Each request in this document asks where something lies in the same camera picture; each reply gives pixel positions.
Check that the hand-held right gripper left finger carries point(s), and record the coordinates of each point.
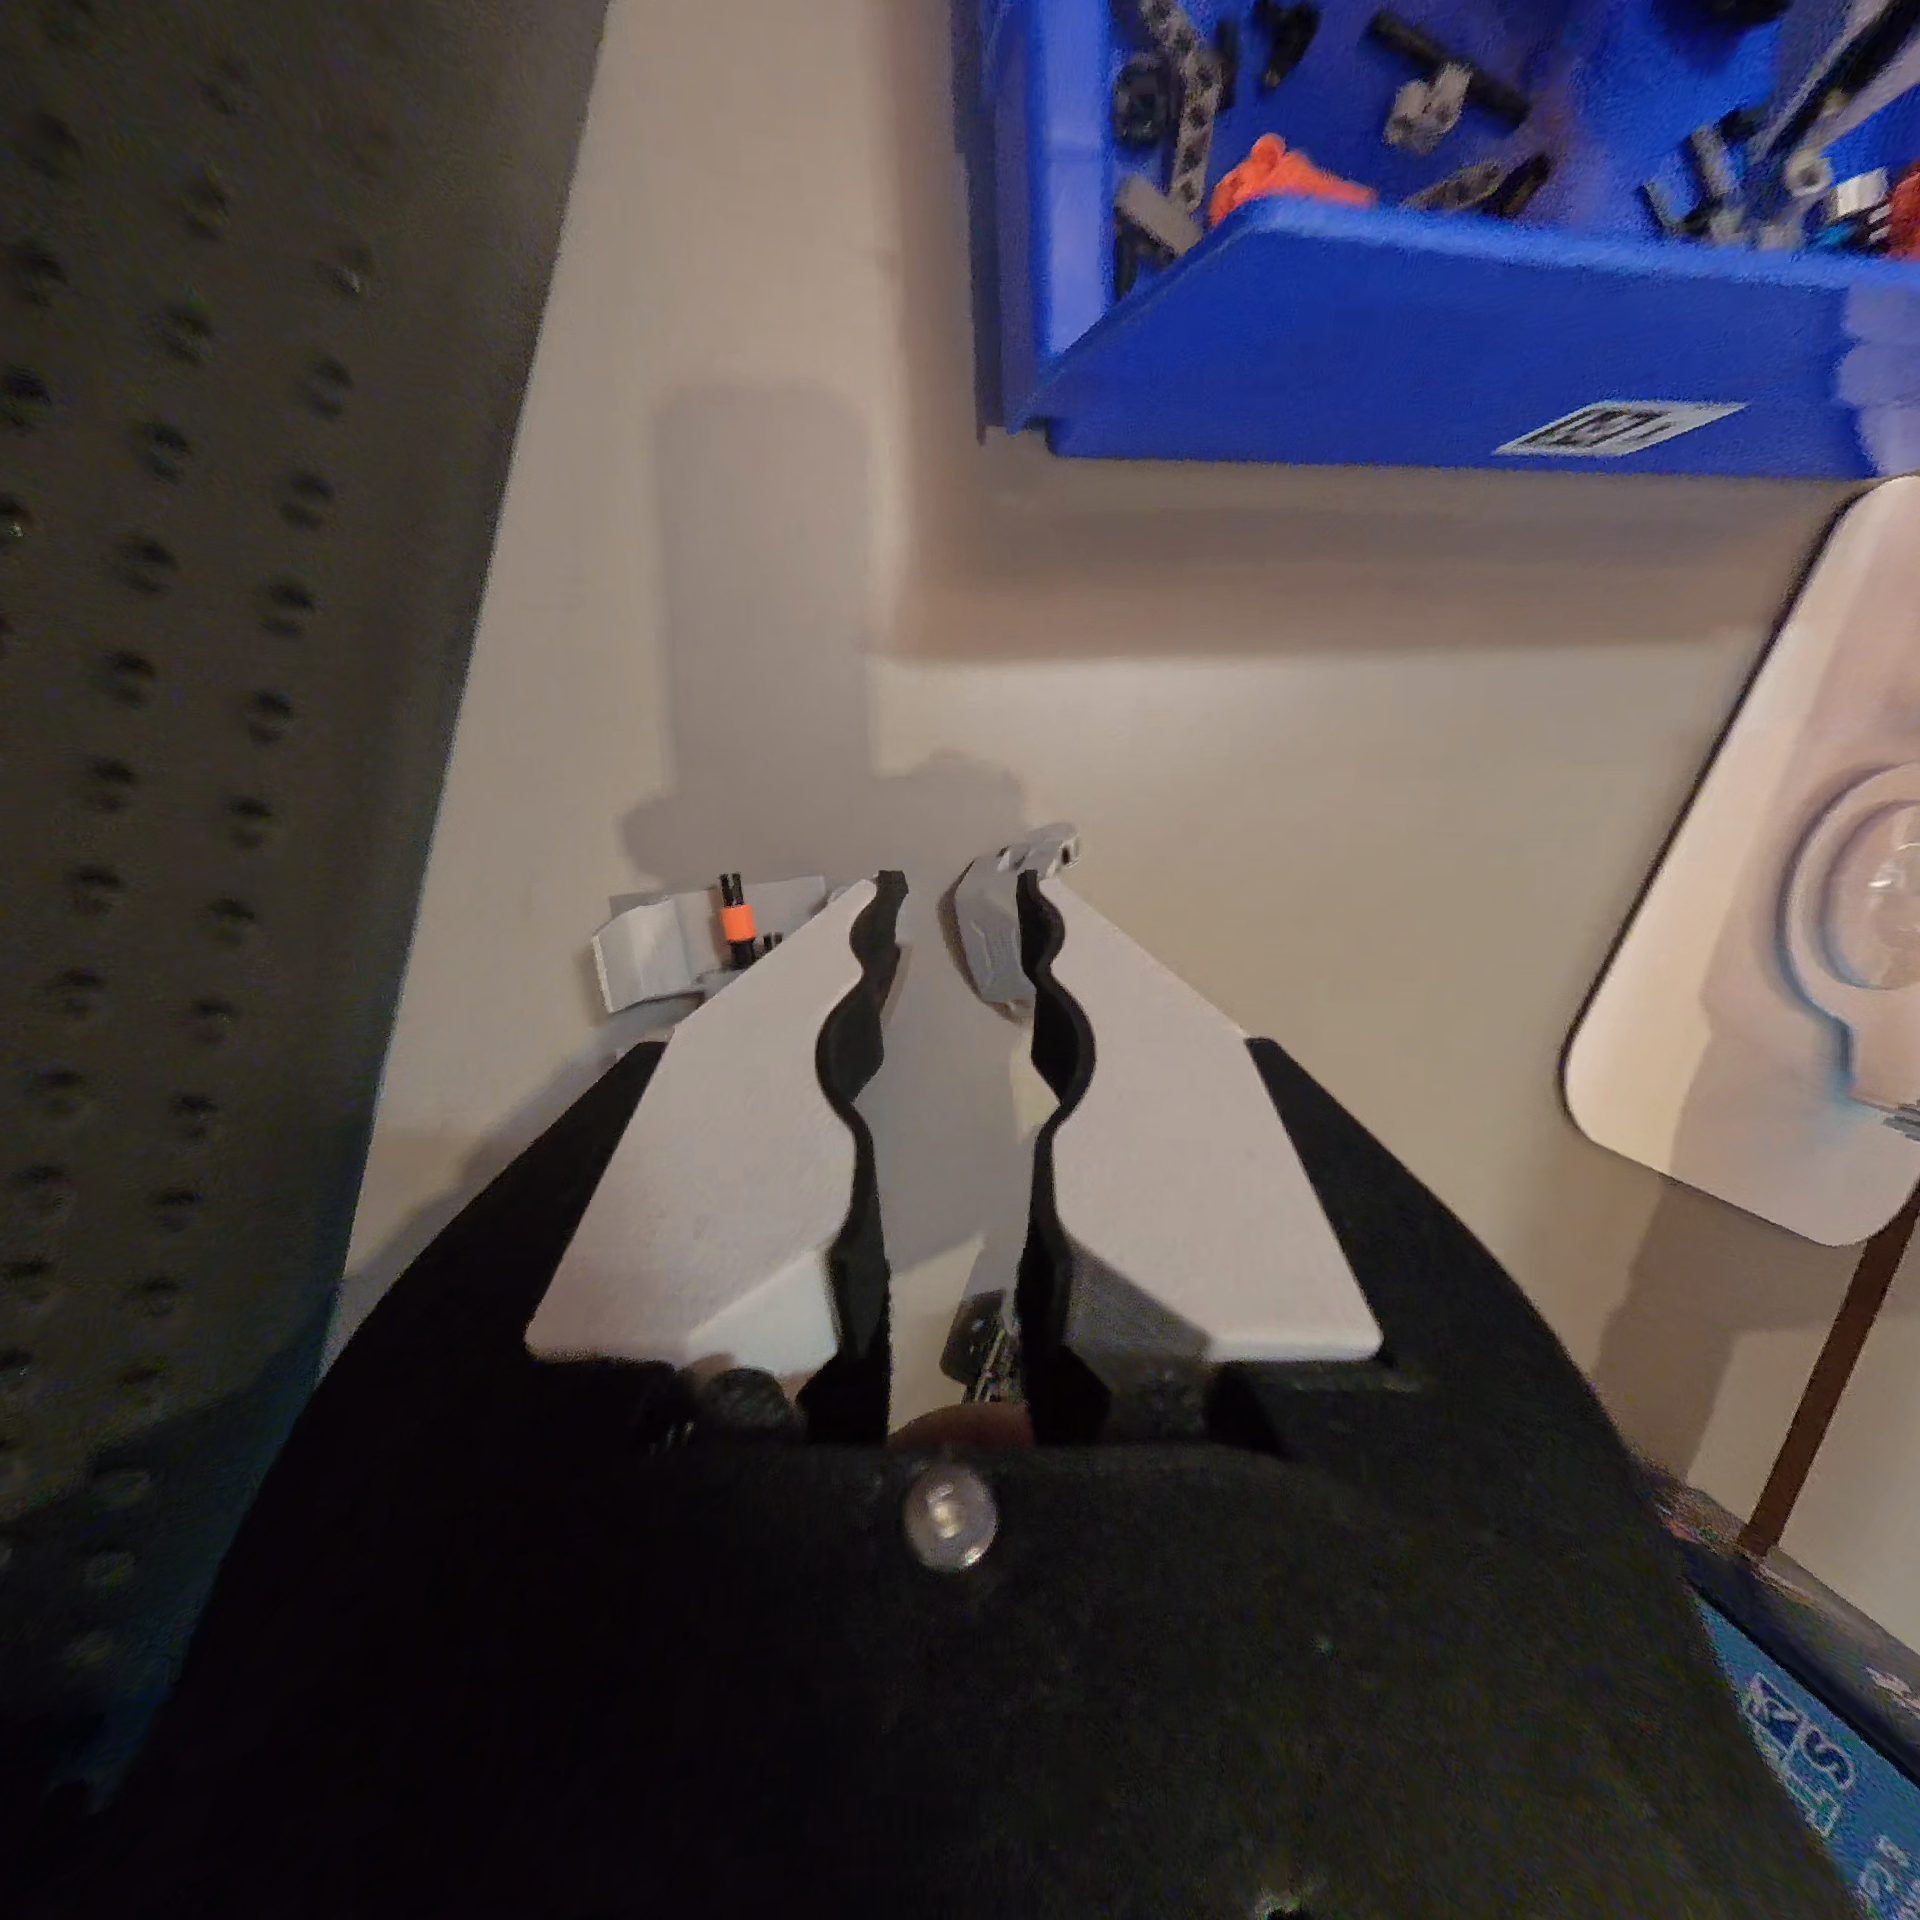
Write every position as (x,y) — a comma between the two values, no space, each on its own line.
(705,1170)

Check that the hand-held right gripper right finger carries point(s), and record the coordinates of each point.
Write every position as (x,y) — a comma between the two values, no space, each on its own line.
(1201,1185)

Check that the grey panel assembly orange pins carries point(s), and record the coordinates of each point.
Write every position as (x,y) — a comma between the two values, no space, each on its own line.
(644,954)

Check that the grey curved toy panel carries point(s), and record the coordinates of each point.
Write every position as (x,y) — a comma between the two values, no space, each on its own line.
(984,931)

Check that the blue plastic bin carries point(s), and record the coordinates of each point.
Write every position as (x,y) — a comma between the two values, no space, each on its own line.
(1425,346)

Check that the heap of small toy parts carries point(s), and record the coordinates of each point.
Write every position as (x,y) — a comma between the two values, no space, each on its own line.
(1282,182)

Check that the blue cardboard box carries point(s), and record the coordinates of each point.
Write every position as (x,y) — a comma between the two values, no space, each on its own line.
(1829,1770)

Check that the white suction mount plate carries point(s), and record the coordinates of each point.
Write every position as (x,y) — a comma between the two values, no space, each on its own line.
(1724,975)

